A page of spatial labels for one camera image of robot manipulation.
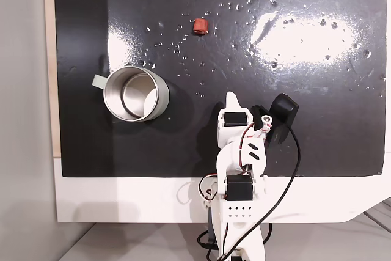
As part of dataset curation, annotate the red cube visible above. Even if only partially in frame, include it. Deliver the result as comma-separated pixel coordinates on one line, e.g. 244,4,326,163
192,17,210,37

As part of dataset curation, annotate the sage green steel mug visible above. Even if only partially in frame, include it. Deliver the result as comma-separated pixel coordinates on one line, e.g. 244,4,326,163
91,65,170,123

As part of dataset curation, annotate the black glossy mat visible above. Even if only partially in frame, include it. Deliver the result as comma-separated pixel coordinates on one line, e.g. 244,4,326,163
53,0,387,178

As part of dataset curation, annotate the grey table clamp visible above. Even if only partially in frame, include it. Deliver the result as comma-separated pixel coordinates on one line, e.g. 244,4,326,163
208,202,215,243

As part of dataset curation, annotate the beige wooden board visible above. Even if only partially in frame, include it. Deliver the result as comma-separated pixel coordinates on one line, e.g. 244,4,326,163
43,0,63,160

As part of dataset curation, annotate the red white servo wire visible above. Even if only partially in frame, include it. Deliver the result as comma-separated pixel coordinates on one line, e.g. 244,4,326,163
239,122,272,172
198,174,219,203

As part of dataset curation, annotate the black oval camera box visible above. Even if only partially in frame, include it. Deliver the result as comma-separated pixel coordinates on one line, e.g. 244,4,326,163
264,92,299,149

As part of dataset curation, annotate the black power cable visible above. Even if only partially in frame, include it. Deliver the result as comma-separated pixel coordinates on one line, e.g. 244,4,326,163
197,223,273,252

